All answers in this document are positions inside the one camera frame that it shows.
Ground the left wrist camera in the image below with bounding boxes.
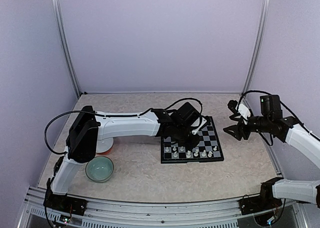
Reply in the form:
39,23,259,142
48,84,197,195
190,116,207,135

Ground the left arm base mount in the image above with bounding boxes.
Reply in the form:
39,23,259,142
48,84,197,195
43,195,87,216

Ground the front aluminium rail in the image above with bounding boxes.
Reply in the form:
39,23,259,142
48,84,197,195
15,187,308,227

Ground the white chess king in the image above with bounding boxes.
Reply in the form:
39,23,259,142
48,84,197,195
193,148,199,157

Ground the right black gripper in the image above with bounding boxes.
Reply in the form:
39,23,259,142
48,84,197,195
224,114,272,140

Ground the left aluminium frame post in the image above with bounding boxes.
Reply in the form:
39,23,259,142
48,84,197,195
51,0,82,98

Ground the black folding chess board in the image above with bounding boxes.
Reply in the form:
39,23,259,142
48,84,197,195
160,116,224,164

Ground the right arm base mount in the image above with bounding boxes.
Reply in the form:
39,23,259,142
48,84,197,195
238,195,283,215

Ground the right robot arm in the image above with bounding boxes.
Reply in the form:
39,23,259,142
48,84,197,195
223,92,320,210

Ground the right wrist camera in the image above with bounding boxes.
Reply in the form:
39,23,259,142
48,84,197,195
227,100,252,121

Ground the aluminium frame post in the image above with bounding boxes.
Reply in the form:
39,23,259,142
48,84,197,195
242,0,270,93
51,0,82,98

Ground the white bowl orange outside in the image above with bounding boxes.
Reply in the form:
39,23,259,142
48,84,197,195
96,138,114,154

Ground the pale green ceramic bowl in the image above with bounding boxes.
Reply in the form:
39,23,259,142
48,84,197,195
85,156,114,183

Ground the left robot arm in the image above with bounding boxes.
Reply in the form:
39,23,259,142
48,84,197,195
47,102,207,210

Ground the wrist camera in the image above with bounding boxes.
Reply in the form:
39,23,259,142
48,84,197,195
227,100,252,121
190,116,207,135

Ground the right aluminium frame post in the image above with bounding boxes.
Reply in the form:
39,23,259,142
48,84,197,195
242,0,270,93

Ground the white chess queen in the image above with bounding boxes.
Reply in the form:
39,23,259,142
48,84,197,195
186,150,191,158

